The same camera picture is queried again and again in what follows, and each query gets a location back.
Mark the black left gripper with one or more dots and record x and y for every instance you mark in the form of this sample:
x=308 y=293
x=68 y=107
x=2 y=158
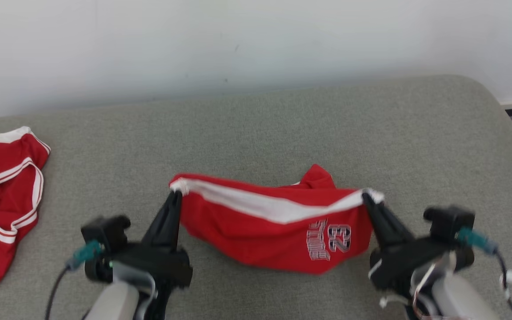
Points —
x=158 y=266

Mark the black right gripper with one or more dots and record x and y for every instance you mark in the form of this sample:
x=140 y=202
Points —
x=407 y=262

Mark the red shorts with white waistband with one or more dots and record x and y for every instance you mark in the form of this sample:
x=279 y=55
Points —
x=260 y=226

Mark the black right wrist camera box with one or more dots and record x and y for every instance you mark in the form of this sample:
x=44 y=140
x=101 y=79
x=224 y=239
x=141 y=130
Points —
x=449 y=222

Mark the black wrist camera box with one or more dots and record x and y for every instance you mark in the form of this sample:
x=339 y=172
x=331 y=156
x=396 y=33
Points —
x=105 y=231
x=449 y=222

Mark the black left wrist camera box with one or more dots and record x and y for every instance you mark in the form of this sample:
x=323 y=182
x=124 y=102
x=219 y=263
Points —
x=105 y=231

